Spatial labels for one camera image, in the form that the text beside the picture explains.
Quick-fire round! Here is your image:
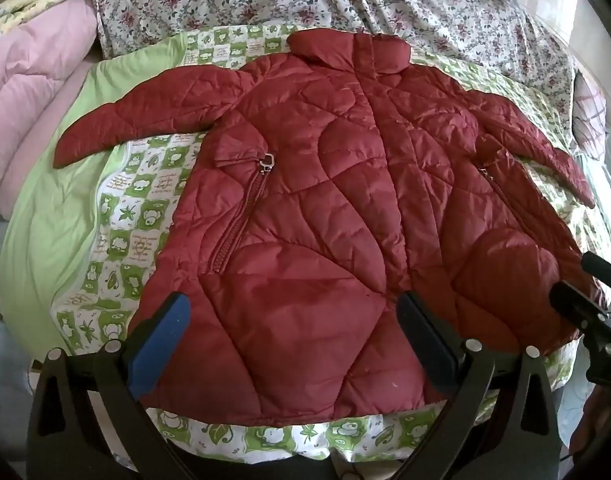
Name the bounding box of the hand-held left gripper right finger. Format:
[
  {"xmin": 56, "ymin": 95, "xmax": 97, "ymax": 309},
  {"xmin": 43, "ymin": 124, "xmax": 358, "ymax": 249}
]
[{"xmin": 395, "ymin": 290, "xmax": 573, "ymax": 480}]

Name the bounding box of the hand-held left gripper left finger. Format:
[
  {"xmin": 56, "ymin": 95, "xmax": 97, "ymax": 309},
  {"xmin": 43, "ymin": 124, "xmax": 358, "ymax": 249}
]
[{"xmin": 26, "ymin": 291, "xmax": 196, "ymax": 480}]

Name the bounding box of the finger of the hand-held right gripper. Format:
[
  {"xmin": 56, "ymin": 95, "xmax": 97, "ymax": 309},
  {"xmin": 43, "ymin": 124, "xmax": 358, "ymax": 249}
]
[
  {"xmin": 549, "ymin": 281, "xmax": 597, "ymax": 332},
  {"xmin": 580, "ymin": 251, "xmax": 611, "ymax": 288}
]

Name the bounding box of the red quilted jacket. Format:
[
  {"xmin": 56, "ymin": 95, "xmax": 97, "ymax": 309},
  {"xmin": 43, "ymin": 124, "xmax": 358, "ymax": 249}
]
[{"xmin": 52, "ymin": 29, "xmax": 611, "ymax": 418}]

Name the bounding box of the person's right forearm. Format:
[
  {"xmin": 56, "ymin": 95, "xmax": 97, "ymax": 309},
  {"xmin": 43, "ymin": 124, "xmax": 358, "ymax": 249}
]
[{"xmin": 568, "ymin": 385, "xmax": 611, "ymax": 480}]

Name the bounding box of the green patterned blanket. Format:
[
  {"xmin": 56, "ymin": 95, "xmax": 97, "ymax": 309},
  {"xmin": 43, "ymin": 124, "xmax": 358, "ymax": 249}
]
[{"xmin": 0, "ymin": 25, "xmax": 611, "ymax": 466}]

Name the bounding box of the pink plaid cloth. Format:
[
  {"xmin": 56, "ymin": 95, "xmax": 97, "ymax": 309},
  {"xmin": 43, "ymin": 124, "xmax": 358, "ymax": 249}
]
[{"xmin": 570, "ymin": 72, "xmax": 610, "ymax": 158}]

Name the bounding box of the pale blue cloth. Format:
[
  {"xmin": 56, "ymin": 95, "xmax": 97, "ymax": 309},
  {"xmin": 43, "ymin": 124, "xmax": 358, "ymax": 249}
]
[{"xmin": 0, "ymin": 220, "xmax": 38, "ymax": 461}]

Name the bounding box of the pink quilt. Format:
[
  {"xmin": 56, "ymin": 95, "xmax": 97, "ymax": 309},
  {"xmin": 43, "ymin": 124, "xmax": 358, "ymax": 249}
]
[{"xmin": 0, "ymin": 0, "xmax": 103, "ymax": 218}]

